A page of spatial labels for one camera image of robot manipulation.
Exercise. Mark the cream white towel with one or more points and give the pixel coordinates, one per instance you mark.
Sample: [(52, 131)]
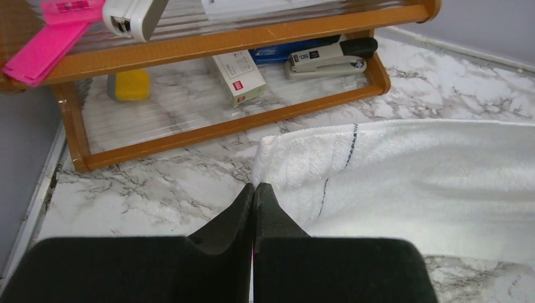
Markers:
[(451, 187)]

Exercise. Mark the white silver device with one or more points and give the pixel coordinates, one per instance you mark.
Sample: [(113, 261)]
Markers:
[(136, 19)]

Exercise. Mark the yellow sponge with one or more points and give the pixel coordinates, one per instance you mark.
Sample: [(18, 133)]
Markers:
[(129, 86)]

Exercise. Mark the small white red box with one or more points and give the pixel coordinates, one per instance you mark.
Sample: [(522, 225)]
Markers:
[(240, 76)]

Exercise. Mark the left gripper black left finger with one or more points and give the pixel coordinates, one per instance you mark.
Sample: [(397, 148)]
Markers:
[(210, 265)]

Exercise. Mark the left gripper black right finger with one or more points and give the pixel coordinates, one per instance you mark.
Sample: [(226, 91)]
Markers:
[(291, 266)]

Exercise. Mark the pink plastic tool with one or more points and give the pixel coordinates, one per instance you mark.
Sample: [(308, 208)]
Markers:
[(65, 23)]

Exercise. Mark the grey white stapler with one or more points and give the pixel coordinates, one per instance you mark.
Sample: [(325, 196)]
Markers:
[(344, 58)]

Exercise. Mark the blue stapler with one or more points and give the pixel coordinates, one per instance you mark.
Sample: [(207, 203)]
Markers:
[(280, 53)]

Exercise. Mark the orange wooden rack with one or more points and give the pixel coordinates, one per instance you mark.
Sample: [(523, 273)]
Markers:
[(187, 104)]

